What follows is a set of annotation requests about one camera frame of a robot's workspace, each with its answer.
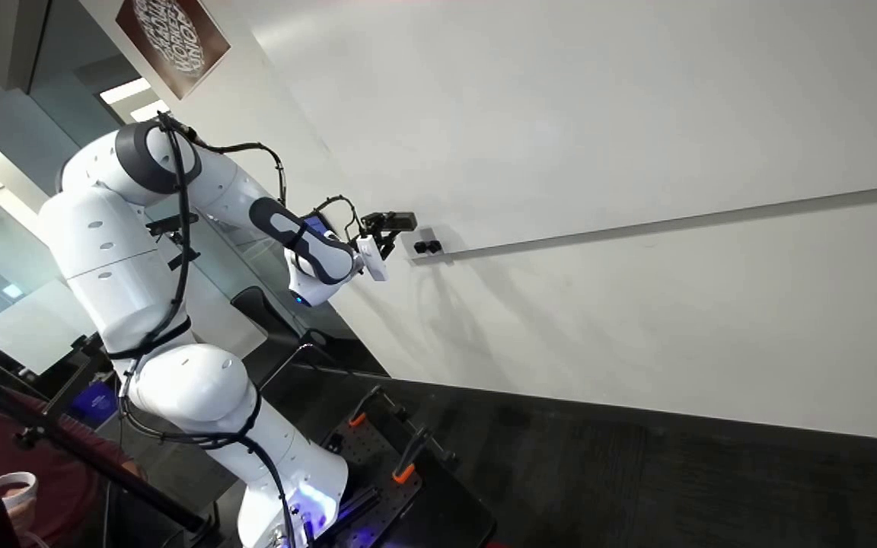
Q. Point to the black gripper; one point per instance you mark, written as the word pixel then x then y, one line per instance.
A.
pixel 374 231

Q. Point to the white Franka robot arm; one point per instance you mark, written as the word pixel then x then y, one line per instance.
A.
pixel 195 397

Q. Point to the black table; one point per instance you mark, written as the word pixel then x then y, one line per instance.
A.
pixel 439 513

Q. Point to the large white whiteboard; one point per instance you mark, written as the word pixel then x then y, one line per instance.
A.
pixel 662 102

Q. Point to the framed wall picture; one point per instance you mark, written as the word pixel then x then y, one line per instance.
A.
pixel 175 34

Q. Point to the black camera stand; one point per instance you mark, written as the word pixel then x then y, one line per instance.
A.
pixel 83 445

